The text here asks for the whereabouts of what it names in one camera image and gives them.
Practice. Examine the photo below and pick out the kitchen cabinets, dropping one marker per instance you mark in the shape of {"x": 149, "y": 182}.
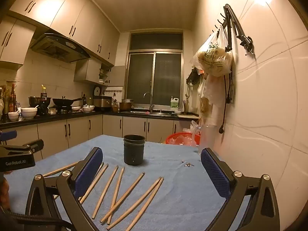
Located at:
{"x": 77, "y": 130}
{"x": 60, "y": 12}

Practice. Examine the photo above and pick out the white hanging plastic bags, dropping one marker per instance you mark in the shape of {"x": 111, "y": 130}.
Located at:
{"x": 211, "y": 91}

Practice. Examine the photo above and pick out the dark bottle with yellow cap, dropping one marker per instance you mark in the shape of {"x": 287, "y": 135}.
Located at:
{"x": 43, "y": 95}

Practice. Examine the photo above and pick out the small white bowl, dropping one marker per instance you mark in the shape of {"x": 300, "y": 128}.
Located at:
{"x": 13, "y": 116}

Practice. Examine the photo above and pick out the bunch of wooden chopsticks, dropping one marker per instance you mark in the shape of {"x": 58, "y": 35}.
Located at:
{"x": 122, "y": 197}

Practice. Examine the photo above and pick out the lower kitchen cabinets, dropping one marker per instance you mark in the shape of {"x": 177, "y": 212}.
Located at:
{"x": 77, "y": 130}

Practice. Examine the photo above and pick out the kitchen window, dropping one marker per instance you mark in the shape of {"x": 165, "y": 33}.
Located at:
{"x": 154, "y": 77}

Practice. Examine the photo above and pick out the upper kitchen cabinets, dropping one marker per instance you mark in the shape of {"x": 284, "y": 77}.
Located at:
{"x": 60, "y": 12}

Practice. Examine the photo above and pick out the black range hood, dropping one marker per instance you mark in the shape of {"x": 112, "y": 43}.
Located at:
{"x": 60, "y": 48}

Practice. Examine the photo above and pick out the black wok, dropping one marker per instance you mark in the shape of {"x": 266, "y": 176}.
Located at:
{"x": 63, "y": 101}

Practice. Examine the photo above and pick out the metal faucet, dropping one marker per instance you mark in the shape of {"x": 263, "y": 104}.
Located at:
{"x": 150, "y": 101}

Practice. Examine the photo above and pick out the large white bowl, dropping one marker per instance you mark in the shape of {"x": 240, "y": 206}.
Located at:
{"x": 28, "y": 113}

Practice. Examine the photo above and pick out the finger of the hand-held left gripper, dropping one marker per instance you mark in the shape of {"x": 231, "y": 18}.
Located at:
{"x": 36, "y": 145}
{"x": 8, "y": 134}

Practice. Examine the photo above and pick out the black plastic cup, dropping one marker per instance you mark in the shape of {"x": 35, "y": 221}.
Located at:
{"x": 133, "y": 151}

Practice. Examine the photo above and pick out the white dishes beside stove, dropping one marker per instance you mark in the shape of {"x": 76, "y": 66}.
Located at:
{"x": 88, "y": 108}

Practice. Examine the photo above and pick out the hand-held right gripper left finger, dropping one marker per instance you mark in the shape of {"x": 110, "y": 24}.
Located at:
{"x": 89, "y": 170}

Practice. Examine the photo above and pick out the wall socket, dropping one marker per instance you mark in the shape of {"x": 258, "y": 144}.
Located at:
{"x": 231, "y": 95}

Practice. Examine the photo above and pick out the blue tablecloth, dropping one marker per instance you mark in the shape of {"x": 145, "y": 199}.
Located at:
{"x": 173, "y": 197}

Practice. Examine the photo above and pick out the crumpled bag in basket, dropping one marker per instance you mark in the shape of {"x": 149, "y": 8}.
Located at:
{"x": 185, "y": 140}

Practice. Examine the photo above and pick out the black kitchen countertop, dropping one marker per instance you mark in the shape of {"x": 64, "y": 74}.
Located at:
{"x": 48, "y": 119}

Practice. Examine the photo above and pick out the plastic bag of flatbread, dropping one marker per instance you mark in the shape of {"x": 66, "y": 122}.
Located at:
{"x": 214, "y": 60}

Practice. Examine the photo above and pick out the frosted glass mug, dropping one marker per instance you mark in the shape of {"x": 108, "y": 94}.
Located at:
{"x": 203, "y": 137}

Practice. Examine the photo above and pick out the black stock pot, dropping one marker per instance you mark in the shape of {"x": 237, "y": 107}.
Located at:
{"x": 39, "y": 104}

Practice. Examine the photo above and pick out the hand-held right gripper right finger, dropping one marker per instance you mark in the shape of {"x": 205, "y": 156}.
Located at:
{"x": 215, "y": 173}

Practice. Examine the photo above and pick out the group of sauce bottles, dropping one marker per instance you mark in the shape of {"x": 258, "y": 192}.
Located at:
{"x": 8, "y": 101}

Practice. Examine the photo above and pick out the steel sink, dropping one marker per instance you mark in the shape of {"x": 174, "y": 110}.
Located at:
{"x": 149, "y": 113}

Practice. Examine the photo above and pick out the dark hanging cloth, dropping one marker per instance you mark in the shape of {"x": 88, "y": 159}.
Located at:
{"x": 193, "y": 77}

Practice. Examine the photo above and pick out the black kettle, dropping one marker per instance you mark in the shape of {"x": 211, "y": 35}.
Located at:
{"x": 84, "y": 99}

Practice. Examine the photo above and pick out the person's left hand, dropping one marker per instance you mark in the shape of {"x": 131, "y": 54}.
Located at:
{"x": 4, "y": 195}

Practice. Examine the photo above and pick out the yellowish plastic bag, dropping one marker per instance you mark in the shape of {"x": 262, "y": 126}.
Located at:
{"x": 192, "y": 126}

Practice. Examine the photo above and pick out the brown cooking pot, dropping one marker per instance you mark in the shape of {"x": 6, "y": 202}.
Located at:
{"x": 125, "y": 105}

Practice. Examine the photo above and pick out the wall hook rail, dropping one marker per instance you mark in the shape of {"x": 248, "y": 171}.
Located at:
{"x": 114, "y": 92}

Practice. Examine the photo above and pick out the countertop chopstick holder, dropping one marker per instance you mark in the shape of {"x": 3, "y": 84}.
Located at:
{"x": 185, "y": 108}

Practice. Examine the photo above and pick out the red plastic basket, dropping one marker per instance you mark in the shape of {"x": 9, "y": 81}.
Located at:
{"x": 172, "y": 138}

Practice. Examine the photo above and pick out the open dish shelf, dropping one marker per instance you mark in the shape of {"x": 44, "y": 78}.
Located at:
{"x": 104, "y": 74}

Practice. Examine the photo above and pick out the wooden cutting board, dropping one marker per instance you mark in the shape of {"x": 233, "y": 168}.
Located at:
{"x": 189, "y": 116}

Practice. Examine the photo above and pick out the green detergent bottle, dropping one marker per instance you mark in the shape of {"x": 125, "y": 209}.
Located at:
{"x": 174, "y": 103}

